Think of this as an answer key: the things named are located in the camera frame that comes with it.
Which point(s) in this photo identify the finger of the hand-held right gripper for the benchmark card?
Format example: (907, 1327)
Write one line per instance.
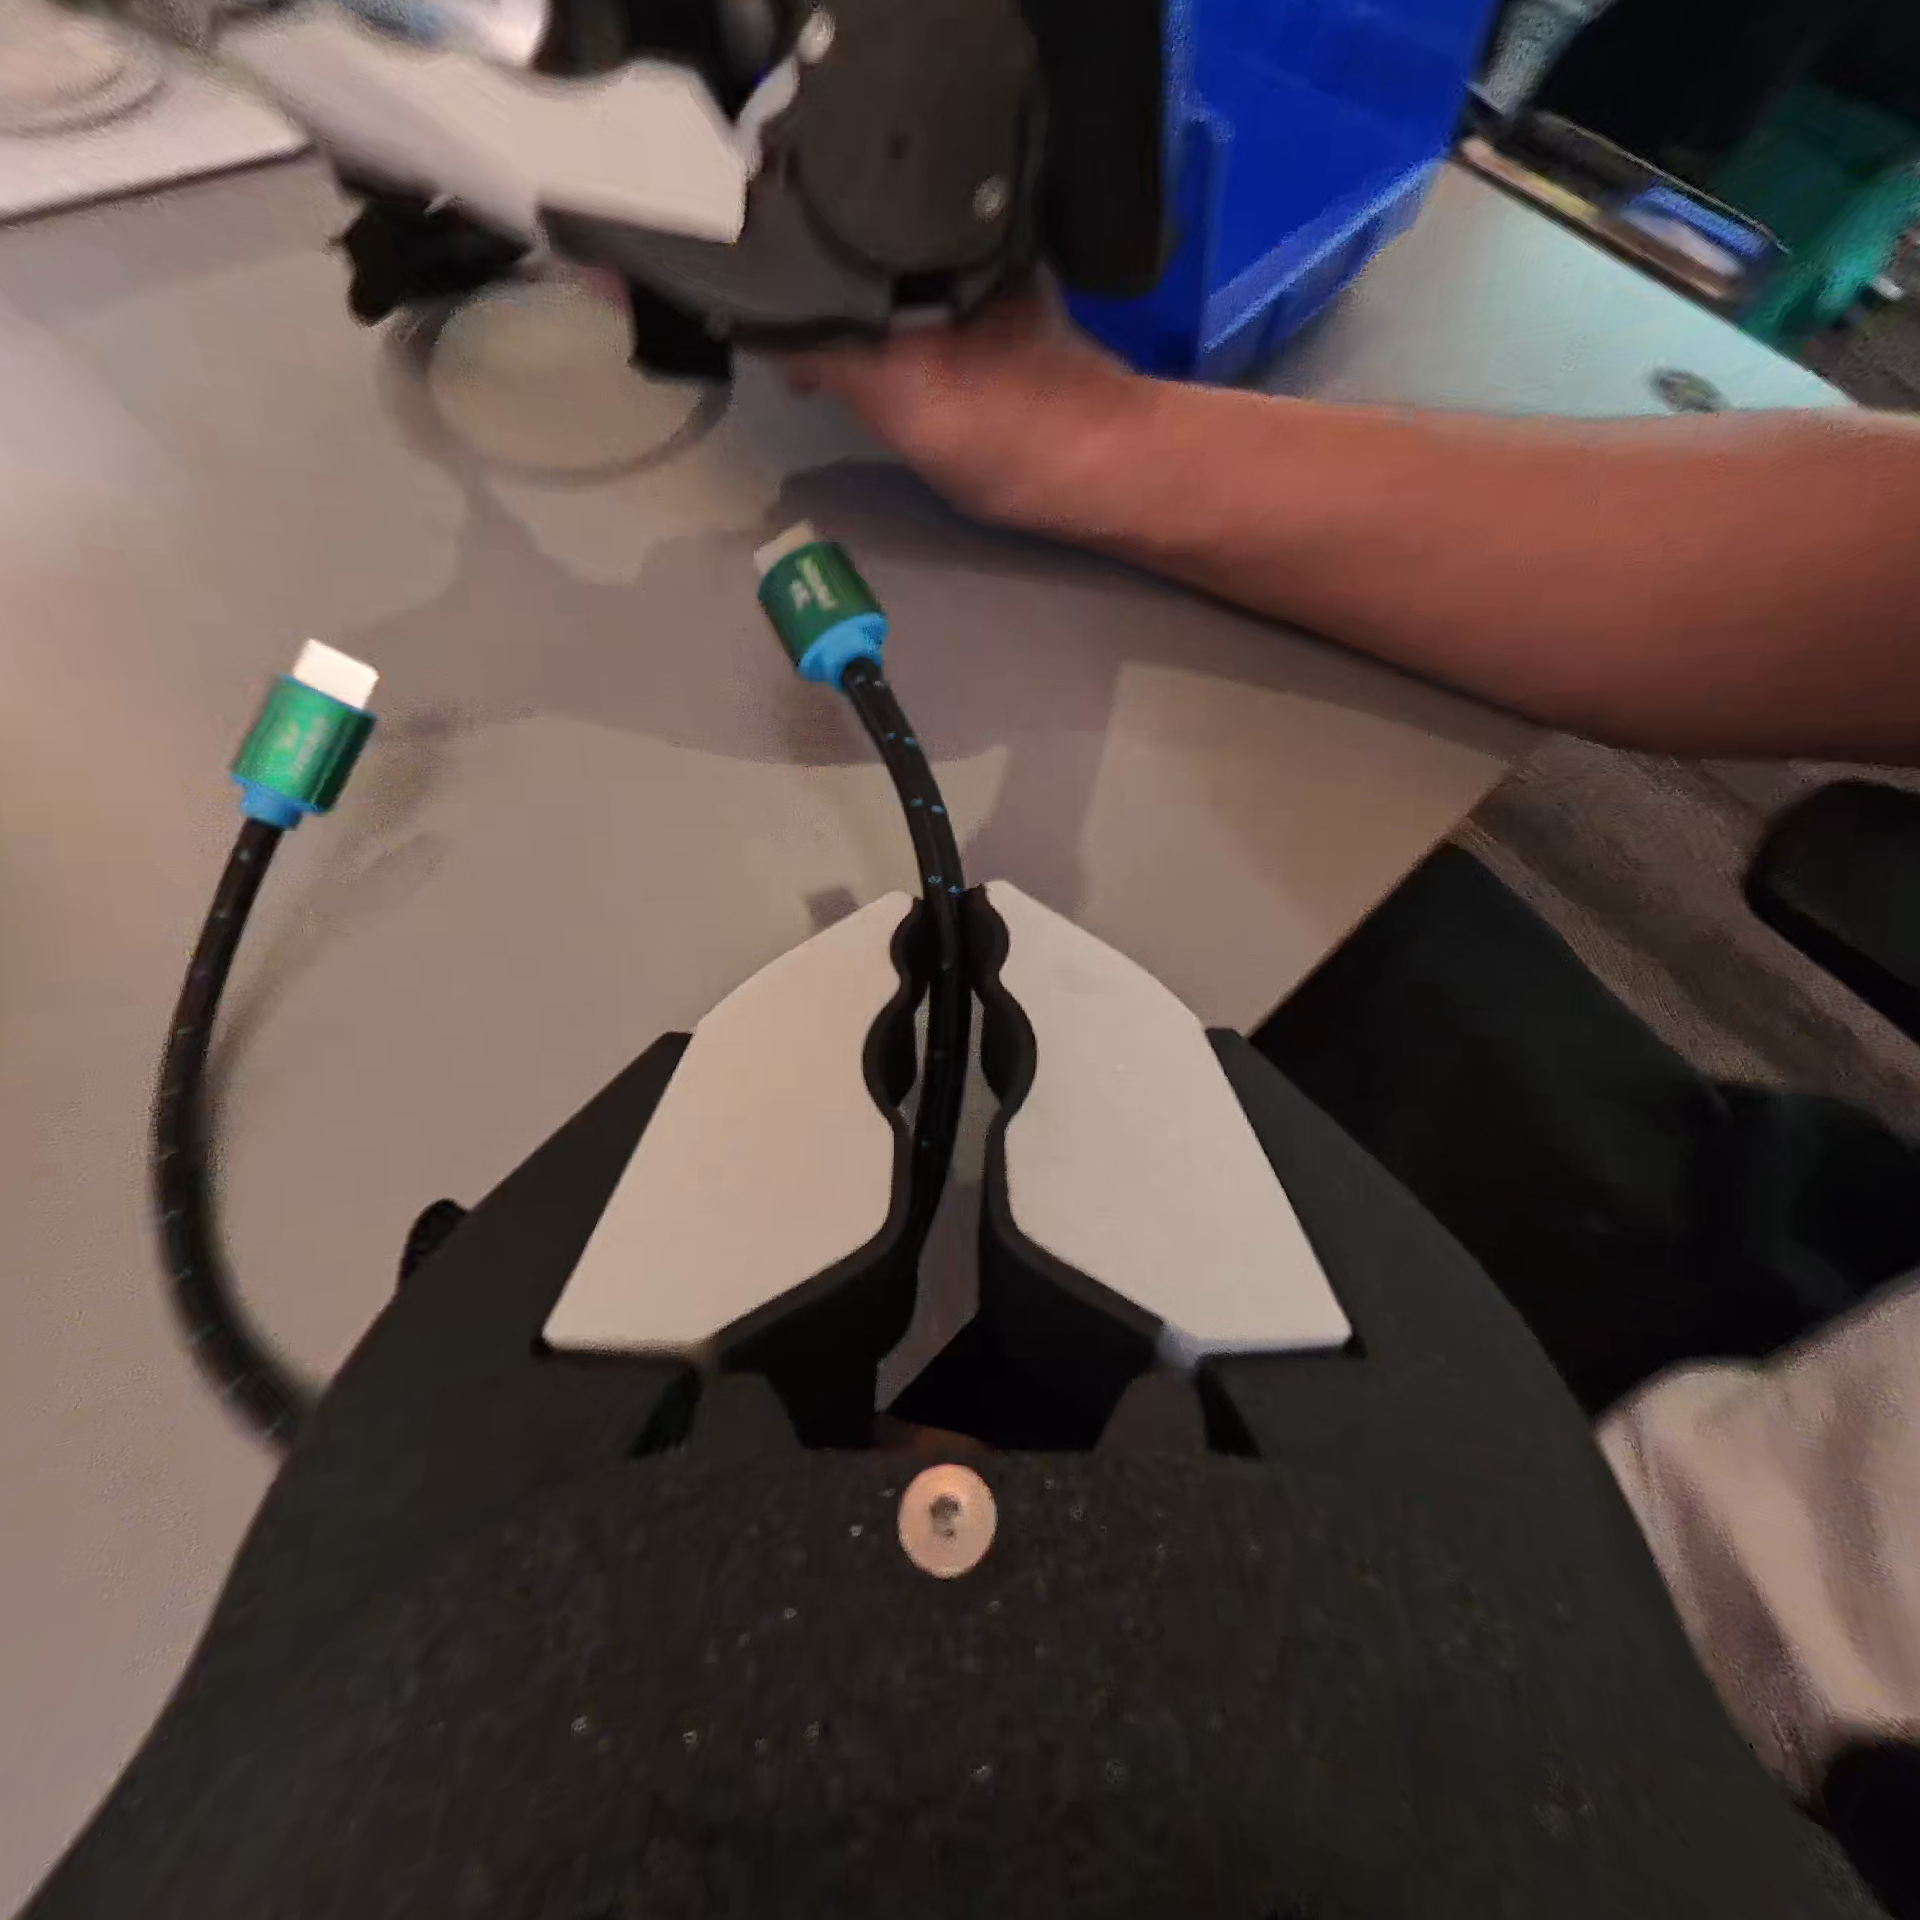
(601, 148)
(676, 276)

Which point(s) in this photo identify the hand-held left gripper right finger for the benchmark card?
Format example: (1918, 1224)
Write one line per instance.
(1171, 1200)

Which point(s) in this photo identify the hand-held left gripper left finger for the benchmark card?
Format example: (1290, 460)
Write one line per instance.
(734, 1200)

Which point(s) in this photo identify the blue plastic bin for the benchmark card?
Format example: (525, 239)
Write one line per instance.
(1277, 180)

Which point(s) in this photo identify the person's right forearm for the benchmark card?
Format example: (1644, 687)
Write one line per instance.
(1500, 556)

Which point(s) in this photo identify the grey desk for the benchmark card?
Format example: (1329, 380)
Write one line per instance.
(601, 825)

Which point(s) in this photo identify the person's right hand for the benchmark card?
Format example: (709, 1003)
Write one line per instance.
(991, 405)

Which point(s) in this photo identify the person's dark clothing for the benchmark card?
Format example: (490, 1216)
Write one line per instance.
(1500, 1124)

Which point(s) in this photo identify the black board on white stand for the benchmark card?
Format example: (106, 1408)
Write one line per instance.
(90, 135)

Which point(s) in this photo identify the person's white shirt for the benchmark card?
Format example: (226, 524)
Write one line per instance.
(1770, 1499)

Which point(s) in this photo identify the grey metal tray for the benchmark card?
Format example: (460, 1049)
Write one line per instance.
(1621, 195)

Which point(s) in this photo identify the green plastic crate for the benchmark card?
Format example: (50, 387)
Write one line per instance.
(1829, 225)

